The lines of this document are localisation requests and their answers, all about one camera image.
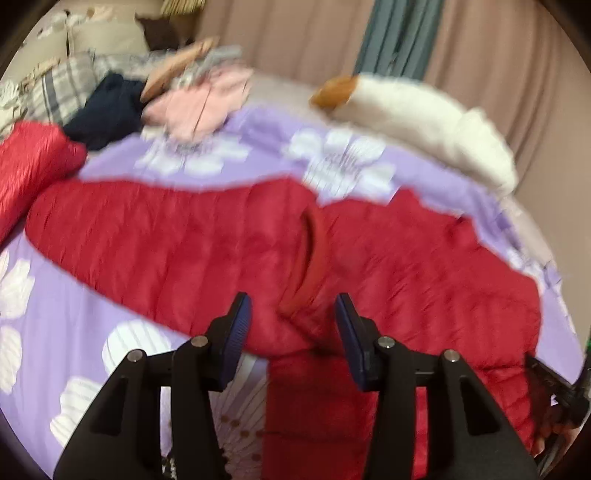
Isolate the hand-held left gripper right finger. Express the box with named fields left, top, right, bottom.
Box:
left=334, top=292, right=539, bottom=480

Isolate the teal curtain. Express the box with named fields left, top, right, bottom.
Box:
left=353, top=0, right=446, bottom=81

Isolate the grey plaid pillow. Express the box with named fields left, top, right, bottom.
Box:
left=25, top=51, right=100, bottom=127

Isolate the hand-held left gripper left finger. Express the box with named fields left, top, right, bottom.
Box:
left=53, top=292, right=253, bottom=480

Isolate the grey patterned garment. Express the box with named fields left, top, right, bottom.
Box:
left=95, top=45, right=245, bottom=88

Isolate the dark brown object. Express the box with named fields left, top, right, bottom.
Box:
left=135, top=13, right=197, bottom=51

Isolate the person's right hand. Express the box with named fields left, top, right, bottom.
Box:
left=532, top=413, right=583, bottom=459

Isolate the white plush toy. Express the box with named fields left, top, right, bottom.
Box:
left=310, top=73, right=519, bottom=195

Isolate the beige floral pillow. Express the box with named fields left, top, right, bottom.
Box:
left=0, top=4, right=151, bottom=116

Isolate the pink garment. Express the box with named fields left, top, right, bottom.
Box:
left=142, top=68, right=256, bottom=141

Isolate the navy garment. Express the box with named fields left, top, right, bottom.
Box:
left=64, top=74, right=147, bottom=151

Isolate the purple floral blanket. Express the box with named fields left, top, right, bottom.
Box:
left=0, top=105, right=578, bottom=480

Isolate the red down jacket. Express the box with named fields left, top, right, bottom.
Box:
left=0, top=121, right=542, bottom=480

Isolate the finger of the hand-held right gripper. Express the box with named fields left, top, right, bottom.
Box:
left=525, top=353, right=579, bottom=424

